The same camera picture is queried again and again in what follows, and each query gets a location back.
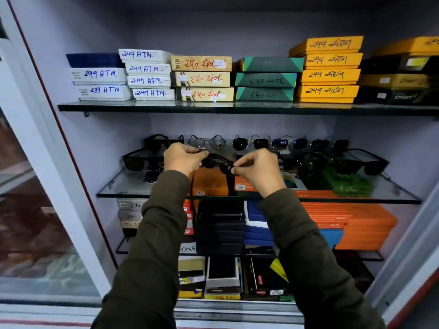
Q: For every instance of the person's left hand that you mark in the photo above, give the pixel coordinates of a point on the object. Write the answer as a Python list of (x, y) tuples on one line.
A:
[(181, 159)]

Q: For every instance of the person's right hand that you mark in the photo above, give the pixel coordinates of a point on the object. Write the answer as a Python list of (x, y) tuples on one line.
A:
[(264, 173)]

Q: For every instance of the person's left thumb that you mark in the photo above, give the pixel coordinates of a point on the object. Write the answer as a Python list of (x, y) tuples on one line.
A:
[(199, 161)]

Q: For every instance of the person's right thumb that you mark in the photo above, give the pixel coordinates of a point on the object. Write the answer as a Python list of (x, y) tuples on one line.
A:
[(240, 169)]

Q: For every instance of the black slim sunglasses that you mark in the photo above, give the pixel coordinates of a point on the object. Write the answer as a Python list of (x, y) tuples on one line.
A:
[(217, 161)]

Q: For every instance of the person's right forearm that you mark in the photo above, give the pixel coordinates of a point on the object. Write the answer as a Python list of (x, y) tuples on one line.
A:
[(315, 263)]

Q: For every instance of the person's left forearm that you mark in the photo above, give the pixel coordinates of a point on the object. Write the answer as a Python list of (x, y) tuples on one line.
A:
[(154, 253)]

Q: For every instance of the orange and white box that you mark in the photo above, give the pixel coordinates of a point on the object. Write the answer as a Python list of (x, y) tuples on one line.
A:
[(244, 184)]

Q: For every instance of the orange textured box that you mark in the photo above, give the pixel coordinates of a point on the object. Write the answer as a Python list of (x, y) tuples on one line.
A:
[(210, 183)]

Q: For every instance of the clear-lens aviator glasses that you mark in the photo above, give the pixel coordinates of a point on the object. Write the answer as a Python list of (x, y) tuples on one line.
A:
[(216, 143)]

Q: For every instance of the dark-lens aviator sunglasses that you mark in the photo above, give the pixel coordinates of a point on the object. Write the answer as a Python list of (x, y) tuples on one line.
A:
[(240, 144)]

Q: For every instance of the small round mirrored sunglasses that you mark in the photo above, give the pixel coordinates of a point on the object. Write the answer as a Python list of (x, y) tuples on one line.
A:
[(152, 176)]

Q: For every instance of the red-orange box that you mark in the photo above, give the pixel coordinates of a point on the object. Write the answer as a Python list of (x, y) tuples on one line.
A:
[(188, 215)]

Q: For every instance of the white and teal box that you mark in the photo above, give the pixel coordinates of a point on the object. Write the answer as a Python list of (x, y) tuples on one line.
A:
[(295, 181)]

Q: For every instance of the stack of black cases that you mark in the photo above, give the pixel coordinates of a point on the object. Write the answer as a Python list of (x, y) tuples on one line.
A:
[(219, 226)]

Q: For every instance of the dark glass shelf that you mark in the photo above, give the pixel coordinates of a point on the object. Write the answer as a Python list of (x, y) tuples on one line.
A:
[(240, 108)]

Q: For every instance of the stack of blue boxes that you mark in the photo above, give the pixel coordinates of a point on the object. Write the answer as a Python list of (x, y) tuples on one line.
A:
[(255, 231)]

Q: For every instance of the blue-lens aviator sunglasses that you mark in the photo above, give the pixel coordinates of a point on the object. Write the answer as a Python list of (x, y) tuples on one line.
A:
[(299, 143)]

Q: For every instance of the black square sunglasses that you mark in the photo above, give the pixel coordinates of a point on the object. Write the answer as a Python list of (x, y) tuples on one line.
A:
[(135, 161)]

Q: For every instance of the tan patterned box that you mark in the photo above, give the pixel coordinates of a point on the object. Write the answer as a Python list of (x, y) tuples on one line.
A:
[(200, 63), (205, 94), (201, 79)]

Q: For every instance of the black glossy sunglasses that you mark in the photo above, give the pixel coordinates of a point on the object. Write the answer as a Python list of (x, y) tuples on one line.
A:
[(308, 162)]

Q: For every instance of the clear glass shelf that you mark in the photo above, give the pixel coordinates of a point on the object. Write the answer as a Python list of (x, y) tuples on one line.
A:
[(130, 186)]

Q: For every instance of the green box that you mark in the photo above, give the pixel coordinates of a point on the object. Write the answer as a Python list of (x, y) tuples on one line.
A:
[(264, 94), (266, 80), (271, 64)]

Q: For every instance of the white handwritten box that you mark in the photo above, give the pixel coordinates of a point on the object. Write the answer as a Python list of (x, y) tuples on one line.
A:
[(149, 81), (148, 68), (144, 55), (153, 93)]

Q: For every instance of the black round-lens sunglasses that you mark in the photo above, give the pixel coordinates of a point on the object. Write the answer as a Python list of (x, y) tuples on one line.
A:
[(319, 145)]

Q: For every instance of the white box with black lettering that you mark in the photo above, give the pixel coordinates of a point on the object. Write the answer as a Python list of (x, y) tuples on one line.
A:
[(188, 248)]

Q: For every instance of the stack of grey boxes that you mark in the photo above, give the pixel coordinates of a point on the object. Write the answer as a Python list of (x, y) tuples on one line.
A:
[(130, 215)]

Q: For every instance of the white and black box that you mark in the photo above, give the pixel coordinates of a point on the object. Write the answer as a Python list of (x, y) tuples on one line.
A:
[(223, 272)]

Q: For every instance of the yellow tag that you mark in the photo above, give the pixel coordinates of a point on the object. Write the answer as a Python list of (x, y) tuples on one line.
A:
[(279, 269)]

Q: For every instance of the green glasses case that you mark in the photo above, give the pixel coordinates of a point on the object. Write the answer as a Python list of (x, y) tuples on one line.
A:
[(348, 184)]

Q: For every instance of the stack of yellow boxes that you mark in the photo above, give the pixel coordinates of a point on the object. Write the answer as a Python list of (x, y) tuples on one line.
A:
[(191, 270)]

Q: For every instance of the black box with red label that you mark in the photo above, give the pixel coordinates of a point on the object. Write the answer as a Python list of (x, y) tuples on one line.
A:
[(262, 279)]

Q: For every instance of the orange-yellow handwritten box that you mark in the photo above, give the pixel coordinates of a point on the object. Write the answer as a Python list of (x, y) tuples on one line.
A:
[(327, 44), (329, 76), (331, 60), (327, 91)]

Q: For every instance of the white box with black label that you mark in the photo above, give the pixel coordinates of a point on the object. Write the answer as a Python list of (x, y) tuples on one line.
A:
[(99, 75), (104, 91)]

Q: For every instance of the yellow flat box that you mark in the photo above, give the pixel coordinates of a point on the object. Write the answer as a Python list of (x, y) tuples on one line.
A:
[(223, 294)]

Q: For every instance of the large black wayfarer sunglasses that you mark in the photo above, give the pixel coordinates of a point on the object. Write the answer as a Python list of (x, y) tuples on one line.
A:
[(375, 166)]

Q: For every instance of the stack of orange boxes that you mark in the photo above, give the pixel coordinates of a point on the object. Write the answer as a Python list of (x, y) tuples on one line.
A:
[(363, 226)]

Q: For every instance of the dark blue box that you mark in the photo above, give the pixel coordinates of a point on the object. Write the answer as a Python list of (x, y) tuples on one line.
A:
[(94, 60)]

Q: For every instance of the black box with white sticker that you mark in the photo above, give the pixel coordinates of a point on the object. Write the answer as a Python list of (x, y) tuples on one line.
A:
[(391, 95)]

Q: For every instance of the white sliding glass door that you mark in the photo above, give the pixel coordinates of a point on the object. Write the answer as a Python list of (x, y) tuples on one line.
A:
[(37, 208)]

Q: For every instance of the yellow box with white sticker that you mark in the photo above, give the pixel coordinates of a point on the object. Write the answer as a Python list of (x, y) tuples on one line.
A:
[(394, 80)]

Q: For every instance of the yellow box with dark print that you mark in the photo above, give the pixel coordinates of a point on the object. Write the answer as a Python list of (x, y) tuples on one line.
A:
[(408, 46)]

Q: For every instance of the black thick-frame sunglasses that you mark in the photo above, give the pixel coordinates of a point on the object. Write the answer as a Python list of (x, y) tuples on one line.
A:
[(156, 142)]

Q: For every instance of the metal cabinet bottom rail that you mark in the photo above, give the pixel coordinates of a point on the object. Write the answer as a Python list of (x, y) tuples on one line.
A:
[(236, 311)]

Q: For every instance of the white cabinet side frame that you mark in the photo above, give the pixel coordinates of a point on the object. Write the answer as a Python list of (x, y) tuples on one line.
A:
[(404, 256)]

